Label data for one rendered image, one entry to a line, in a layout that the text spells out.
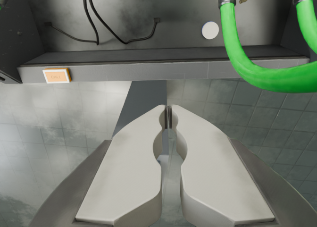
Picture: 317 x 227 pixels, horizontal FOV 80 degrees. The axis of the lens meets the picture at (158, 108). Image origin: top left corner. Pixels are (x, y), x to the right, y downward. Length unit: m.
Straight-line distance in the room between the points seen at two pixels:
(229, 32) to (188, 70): 0.22
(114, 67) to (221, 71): 0.23
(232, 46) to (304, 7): 0.09
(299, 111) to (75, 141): 1.94
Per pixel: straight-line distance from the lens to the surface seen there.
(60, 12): 0.57
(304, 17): 0.26
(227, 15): 0.23
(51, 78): 0.47
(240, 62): 0.18
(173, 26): 0.52
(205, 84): 1.50
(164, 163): 0.79
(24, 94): 1.86
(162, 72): 0.42
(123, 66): 0.42
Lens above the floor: 1.34
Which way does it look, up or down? 59 degrees down
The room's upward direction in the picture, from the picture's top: 178 degrees counter-clockwise
